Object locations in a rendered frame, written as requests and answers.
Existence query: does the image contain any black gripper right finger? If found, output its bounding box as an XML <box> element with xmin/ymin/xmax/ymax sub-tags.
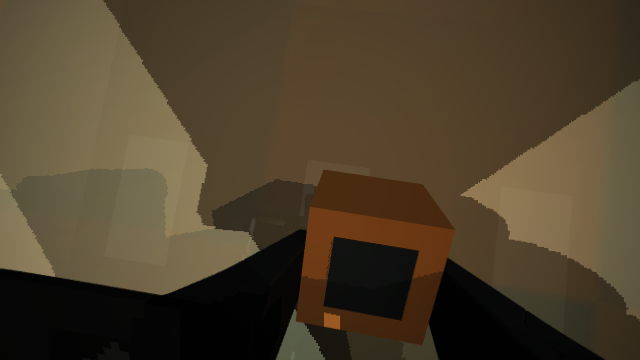
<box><xmin>429</xmin><ymin>257</ymin><xmax>605</xmax><ymax>360</ymax></box>

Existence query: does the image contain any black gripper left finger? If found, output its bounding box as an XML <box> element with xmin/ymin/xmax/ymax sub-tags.
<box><xmin>0</xmin><ymin>229</ymin><xmax>307</xmax><ymax>360</ymax></box>

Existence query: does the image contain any brown block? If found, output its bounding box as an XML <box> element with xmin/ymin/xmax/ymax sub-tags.
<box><xmin>296</xmin><ymin>170</ymin><xmax>456</xmax><ymax>346</ymax></box>

